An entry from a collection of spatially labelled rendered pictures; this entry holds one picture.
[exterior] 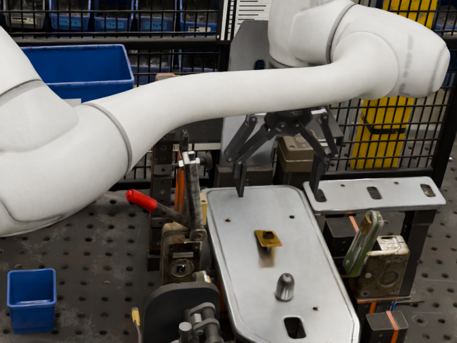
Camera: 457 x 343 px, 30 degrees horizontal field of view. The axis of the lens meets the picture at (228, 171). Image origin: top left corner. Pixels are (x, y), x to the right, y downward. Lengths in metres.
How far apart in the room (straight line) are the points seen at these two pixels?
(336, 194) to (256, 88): 0.70
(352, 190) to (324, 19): 0.59
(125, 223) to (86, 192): 1.18
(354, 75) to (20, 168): 0.50
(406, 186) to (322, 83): 0.73
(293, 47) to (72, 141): 0.49
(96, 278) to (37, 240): 0.19
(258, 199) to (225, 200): 0.07
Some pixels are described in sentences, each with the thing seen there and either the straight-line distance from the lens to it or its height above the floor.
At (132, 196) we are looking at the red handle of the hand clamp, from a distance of 1.47.
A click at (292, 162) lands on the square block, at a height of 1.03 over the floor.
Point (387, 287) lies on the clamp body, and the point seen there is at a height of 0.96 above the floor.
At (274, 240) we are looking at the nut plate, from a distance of 1.59.
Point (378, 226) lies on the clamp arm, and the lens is 1.55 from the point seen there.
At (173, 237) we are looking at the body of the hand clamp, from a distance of 1.53.
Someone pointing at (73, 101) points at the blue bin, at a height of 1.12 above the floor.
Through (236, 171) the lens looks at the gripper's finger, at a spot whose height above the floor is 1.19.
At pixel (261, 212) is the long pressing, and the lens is 1.69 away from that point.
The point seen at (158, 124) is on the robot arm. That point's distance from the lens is 1.03.
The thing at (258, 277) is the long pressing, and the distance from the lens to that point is 1.54.
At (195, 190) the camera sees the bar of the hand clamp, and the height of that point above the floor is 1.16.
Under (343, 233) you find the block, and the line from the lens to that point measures 1.71.
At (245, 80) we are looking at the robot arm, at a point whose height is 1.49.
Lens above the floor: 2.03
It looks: 35 degrees down
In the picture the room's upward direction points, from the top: 6 degrees clockwise
